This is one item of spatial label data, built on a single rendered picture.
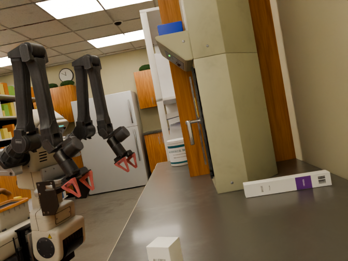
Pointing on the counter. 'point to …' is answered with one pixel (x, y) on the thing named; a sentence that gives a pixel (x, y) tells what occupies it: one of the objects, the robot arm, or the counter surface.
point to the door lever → (191, 129)
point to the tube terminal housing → (230, 91)
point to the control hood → (177, 47)
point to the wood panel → (168, 15)
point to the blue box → (170, 28)
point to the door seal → (204, 122)
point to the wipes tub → (177, 152)
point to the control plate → (174, 59)
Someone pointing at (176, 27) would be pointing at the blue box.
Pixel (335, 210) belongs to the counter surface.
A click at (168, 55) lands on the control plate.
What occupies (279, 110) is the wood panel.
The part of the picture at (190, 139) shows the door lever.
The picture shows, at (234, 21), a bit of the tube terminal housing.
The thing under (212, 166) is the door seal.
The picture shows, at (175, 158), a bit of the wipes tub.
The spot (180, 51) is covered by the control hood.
